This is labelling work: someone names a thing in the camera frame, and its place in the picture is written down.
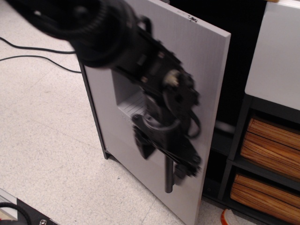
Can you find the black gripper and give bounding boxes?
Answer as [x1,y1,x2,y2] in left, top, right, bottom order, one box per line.
[132,114,201,185]

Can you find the black bar door handle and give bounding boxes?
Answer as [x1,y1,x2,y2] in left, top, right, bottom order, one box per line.
[165,156,181,193]

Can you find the grey toy fridge door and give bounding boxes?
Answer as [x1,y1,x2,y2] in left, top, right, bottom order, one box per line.
[83,0,230,225]

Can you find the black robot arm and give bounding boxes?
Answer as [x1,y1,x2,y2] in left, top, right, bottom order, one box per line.
[9,0,201,185]

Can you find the dark grey fridge cabinet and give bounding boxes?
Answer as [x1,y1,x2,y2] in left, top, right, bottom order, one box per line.
[77,0,300,225]

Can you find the grey water dispenser panel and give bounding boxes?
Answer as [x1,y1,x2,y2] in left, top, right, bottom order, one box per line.
[112,71,146,125]

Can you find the orange white object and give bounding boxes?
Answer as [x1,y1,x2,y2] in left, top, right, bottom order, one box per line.
[220,209,240,225]

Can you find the upper wooden drawer bin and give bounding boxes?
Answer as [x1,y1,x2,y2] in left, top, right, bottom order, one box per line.
[240,116,300,180]

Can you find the wooden drawer bin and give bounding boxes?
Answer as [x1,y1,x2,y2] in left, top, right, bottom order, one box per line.
[230,174,300,225]
[240,116,300,180]

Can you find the lower wooden drawer bin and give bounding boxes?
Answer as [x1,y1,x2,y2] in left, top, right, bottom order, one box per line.
[230,174,300,225]

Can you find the white toy sink front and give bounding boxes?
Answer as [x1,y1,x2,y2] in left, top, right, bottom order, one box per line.
[245,0,300,110]

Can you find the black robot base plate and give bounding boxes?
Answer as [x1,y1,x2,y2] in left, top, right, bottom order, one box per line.
[16,199,58,225]

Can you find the black floor cable lower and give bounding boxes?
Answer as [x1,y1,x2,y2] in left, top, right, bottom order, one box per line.
[0,55,82,73]

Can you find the black floor cable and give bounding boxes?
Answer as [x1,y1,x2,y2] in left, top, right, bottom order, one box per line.
[0,55,82,73]
[0,37,76,54]

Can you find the aluminium rail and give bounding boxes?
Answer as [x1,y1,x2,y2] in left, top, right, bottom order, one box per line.
[0,188,17,208]

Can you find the black braided cable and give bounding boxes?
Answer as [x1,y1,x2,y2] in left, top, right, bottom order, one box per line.
[0,202,31,225]

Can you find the black floor cable upper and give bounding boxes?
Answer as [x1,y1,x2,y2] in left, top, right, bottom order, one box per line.
[0,37,76,54]

